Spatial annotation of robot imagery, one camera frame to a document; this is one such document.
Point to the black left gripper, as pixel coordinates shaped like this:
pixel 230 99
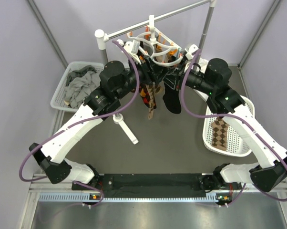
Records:
pixel 153 73

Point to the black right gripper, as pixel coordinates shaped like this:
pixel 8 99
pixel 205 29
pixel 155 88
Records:
pixel 171 80

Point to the white oval peg hanger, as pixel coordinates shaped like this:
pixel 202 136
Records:
pixel 154 44

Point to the tan brown argyle sock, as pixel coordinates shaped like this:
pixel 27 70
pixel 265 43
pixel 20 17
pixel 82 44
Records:
pixel 220 131
pixel 153 90

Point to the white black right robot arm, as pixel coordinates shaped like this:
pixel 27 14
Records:
pixel 227 104

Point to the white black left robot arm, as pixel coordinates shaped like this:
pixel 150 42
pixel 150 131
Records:
pixel 114 82

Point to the grey clothes pile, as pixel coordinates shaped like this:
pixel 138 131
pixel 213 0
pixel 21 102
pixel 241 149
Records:
pixel 80 84

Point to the white laundry basket right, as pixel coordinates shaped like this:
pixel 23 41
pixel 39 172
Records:
pixel 235 145

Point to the white laundry basket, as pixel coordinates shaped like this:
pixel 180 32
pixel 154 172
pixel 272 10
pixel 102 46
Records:
pixel 57 101
pixel 235 145

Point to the white laundry basket left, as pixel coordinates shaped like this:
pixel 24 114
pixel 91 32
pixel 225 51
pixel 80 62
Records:
pixel 57 101

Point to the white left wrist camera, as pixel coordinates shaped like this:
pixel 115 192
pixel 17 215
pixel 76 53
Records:
pixel 132 48

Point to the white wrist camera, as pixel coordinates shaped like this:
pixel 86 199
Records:
pixel 190 51
pixel 132 48

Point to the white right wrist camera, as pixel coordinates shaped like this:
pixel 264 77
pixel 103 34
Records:
pixel 190 51

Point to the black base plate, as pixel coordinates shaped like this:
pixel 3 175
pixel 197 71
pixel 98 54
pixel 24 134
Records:
pixel 154 185

